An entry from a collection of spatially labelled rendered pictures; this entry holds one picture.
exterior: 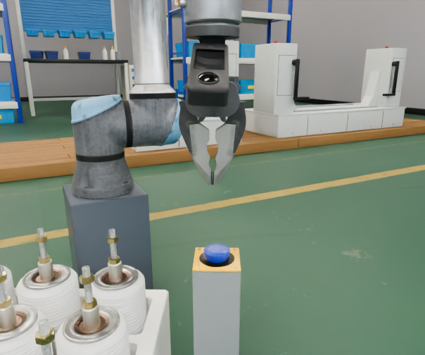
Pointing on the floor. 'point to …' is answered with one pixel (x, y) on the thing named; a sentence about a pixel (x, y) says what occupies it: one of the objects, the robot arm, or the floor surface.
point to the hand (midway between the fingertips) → (212, 177)
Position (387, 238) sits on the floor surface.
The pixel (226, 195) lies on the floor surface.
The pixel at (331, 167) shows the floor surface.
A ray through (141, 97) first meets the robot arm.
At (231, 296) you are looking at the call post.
